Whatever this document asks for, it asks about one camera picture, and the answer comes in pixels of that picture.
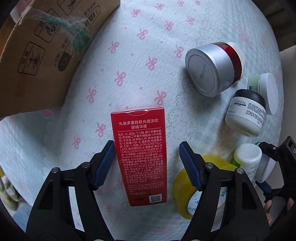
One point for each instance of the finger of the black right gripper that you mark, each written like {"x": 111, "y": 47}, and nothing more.
{"x": 272, "y": 151}
{"x": 265, "y": 188}

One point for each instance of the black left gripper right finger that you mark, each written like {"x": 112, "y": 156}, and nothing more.
{"x": 243, "y": 218}

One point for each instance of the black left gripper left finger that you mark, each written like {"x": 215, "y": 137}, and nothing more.
{"x": 51, "y": 215}

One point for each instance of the large green jar white lid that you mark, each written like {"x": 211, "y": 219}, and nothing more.
{"x": 265, "y": 167}

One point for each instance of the white small bottle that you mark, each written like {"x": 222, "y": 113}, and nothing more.
{"x": 247, "y": 157}

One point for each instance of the white jar black lid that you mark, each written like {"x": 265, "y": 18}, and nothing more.
{"x": 246, "y": 113}

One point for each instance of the yellow tape roll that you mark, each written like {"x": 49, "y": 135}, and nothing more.
{"x": 186, "y": 196}

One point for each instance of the silver red cream jar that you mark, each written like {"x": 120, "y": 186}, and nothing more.
{"x": 212, "y": 68}

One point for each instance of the red cosmetic carton box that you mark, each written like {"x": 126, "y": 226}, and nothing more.
{"x": 141, "y": 150}

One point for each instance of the right hand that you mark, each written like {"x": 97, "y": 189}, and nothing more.
{"x": 274, "y": 207}

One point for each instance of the floral quilt bedspread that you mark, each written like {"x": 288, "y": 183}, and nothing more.
{"x": 138, "y": 60}

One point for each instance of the brown cardboard box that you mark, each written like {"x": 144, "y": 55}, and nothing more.
{"x": 43, "y": 50}

